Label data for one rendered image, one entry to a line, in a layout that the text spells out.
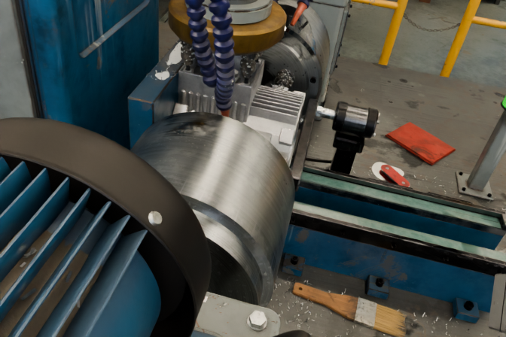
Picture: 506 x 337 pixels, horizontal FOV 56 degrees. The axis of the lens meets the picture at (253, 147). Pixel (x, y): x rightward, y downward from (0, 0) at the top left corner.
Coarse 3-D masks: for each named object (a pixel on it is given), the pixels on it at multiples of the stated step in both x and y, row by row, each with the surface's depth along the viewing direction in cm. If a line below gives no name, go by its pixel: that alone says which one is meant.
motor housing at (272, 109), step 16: (256, 96) 79; (272, 96) 80; (288, 96) 80; (256, 112) 78; (272, 112) 77; (288, 112) 77; (256, 128) 78; (272, 128) 77; (288, 128) 77; (288, 160) 92
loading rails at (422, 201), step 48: (336, 192) 92; (384, 192) 93; (288, 240) 88; (336, 240) 86; (384, 240) 83; (432, 240) 84; (480, 240) 91; (384, 288) 87; (432, 288) 87; (480, 288) 84
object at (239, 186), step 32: (160, 128) 63; (192, 128) 60; (224, 128) 61; (160, 160) 55; (192, 160) 55; (224, 160) 57; (256, 160) 60; (192, 192) 51; (224, 192) 53; (256, 192) 56; (288, 192) 64; (224, 224) 51; (256, 224) 54; (288, 224) 65; (224, 256) 50; (256, 256) 53; (224, 288) 54; (256, 288) 53
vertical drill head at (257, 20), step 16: (176, 0) 72; (208, 0) 68; (240, 0) 67; (256, 0) 69; (272, 0) 72; (176, 16) 68; (208, 16) 67; (240, 16) 67; (256, 16) 68; (272, 16) 71; (176, 32) 69; (240, 32) 66; (256, 32) 67; (272, 32) 68; (192, 48) 73; (240, 48) 67; (256, 48) 68; (240, 64) 73
